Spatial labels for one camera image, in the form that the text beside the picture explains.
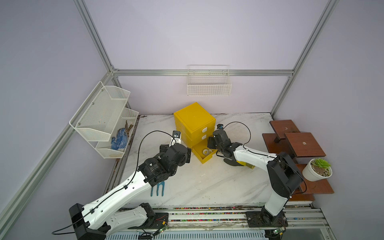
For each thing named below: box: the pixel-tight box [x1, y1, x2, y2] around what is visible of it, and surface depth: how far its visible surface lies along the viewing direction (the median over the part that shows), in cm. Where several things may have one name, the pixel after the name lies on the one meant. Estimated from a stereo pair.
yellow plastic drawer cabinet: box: [173, 102, 218, 163], surface depth 92 cm
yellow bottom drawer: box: [191, 139, 218, 164], surface depth 95 cm
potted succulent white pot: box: [302, 158, 333, 182], surface depth 67 cm
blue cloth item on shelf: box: [111, 128, 128, 150], surface depth 89 cm
